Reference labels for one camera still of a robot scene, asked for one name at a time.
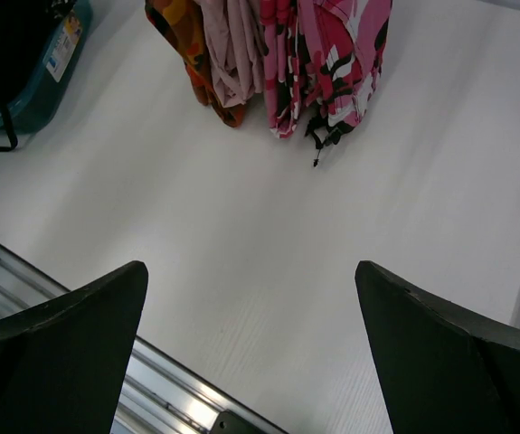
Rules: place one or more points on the front aluminium rail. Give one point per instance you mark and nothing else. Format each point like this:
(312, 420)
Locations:
(159, 395)

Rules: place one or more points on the light pink trousers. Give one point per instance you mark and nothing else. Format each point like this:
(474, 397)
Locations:
(236, 46)

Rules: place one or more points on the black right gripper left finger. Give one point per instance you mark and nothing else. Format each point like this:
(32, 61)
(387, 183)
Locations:
(63, 362)

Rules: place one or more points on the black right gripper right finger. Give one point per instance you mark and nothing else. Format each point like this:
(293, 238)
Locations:
(442, 368)

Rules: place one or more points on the teal plastic basket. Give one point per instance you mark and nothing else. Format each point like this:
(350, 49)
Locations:
(36, 106)

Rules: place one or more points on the orange camouflage trousers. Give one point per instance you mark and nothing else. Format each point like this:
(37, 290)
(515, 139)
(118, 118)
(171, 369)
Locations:
(180, 22)

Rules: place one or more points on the pink camouflage trousers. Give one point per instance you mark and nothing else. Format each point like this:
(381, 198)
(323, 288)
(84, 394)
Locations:
(324, 55)

